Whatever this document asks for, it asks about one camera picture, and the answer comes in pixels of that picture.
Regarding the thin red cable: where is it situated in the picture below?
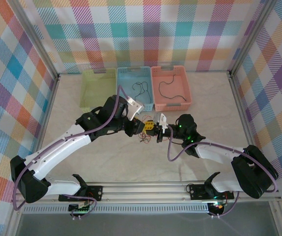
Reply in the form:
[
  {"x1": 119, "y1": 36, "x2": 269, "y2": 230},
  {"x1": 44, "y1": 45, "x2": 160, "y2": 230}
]
[{"x1": 138, "y1": 131, "x2": 154, "y2": 144}]

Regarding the thin black cable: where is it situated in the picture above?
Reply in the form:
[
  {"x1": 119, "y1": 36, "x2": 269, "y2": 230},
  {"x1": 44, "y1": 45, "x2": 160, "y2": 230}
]
[
  {"x1": 132, "y1": 80, "x2": 151, "y2": 99},
  {"x1": 158, "y1": 74, "x2": 188, "y2": 102}
]

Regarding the green plastic basket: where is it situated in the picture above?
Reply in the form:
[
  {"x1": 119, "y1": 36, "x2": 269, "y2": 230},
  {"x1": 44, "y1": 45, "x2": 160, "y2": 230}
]
[{"x1": 79, "y1": 68, "x2": 118, "y2": 111}]

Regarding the blue plastic basket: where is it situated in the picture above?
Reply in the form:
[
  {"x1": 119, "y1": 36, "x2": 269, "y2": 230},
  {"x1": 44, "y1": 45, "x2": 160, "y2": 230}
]
[{"x1": 116, "y1": 66, "x2": 154, "y2": 111}]

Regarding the pink plastic basket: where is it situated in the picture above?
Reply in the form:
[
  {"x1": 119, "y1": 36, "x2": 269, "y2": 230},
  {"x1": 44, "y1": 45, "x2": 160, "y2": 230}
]
[{"x1": 150, "y1": 65, "x2": 193, "y2": 112}]

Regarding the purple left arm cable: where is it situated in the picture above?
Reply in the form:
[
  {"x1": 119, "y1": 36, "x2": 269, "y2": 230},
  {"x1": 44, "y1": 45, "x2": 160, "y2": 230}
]
[{"x1": 12, "y1": 85, "x2": 129, "y2": 219}]

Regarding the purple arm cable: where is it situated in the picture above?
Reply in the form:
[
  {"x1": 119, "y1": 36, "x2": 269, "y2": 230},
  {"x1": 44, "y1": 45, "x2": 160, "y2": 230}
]
[
  {"x1": 168, "y1": 129, "x2": 279, "y2": 218},
  {"x1": 12, "y1": 85, "x2": 129, "y2": 219}
]

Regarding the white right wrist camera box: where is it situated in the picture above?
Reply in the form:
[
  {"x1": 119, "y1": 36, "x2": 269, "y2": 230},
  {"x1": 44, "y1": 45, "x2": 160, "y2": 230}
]
[{"x1": 154, "y1": 112, "x2": 169, "y2": 131}]

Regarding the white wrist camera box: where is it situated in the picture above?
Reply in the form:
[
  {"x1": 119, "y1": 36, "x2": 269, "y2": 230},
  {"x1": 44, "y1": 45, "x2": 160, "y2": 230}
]
[
  {"x1": 154, "y1": 112, "x2": 169, "y2": 131},
  {"x1": 125, "y1": 96, "x2": 146, "y2": 121}
]

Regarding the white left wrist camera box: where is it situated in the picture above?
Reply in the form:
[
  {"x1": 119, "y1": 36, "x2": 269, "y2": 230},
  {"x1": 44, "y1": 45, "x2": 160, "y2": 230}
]
[{"x1": 125, "y1": 96, "x2": 146, "y2": 121}]

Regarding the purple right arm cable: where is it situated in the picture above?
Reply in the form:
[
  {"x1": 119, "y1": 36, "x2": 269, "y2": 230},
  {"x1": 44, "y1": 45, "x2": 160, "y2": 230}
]
[{"x1": 168, "y1": 129, "x2": 279, "y2": 218}]

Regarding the aluminium right side rail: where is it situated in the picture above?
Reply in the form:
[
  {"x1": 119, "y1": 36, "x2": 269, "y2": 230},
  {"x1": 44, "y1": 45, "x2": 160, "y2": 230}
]
[{"x1": 228, "y1": 71, "x2": 267, "y2": 181}]

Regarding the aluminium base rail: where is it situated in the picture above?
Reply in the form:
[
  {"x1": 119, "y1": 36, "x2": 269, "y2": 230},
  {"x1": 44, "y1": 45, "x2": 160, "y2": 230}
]
[{"x1": 10, "y1": 181, "x2": 282, "y2": 205}]

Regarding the aluminium left side rail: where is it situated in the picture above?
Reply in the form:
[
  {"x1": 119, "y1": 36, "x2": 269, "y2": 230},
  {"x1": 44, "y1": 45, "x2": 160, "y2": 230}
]
[{"x1": 7, "y1": 72, "x2": 62, "y2": 236}]

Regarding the grey slotted cable duct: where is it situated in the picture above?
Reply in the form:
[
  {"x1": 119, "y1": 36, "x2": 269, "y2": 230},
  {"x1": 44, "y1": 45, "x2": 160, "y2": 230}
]
[{"x1": 23, "y1": 205, "x2": 210, "y2": 214}]

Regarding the aluminium left frame post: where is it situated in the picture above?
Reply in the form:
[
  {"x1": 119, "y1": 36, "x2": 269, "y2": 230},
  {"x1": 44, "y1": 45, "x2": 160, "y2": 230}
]
[{"x1": 7, "y1": 0, "x2": 59, "y2": 76}]

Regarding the aluminium frame post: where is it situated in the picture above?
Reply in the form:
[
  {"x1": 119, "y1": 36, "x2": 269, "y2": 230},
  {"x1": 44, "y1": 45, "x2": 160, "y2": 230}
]
[
  {"x1": 229, "y1": 0, "x2": 279, "y2": 74},
  {"x1": 7, "y1": 0, "x2": 59, "y2": 76}
]

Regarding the aluminium right frame post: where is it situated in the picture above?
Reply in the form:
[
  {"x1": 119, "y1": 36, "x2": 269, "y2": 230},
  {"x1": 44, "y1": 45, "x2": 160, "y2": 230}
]
[{"x1": 229, "y1": 0, "x2": 279, "y2": 74}]

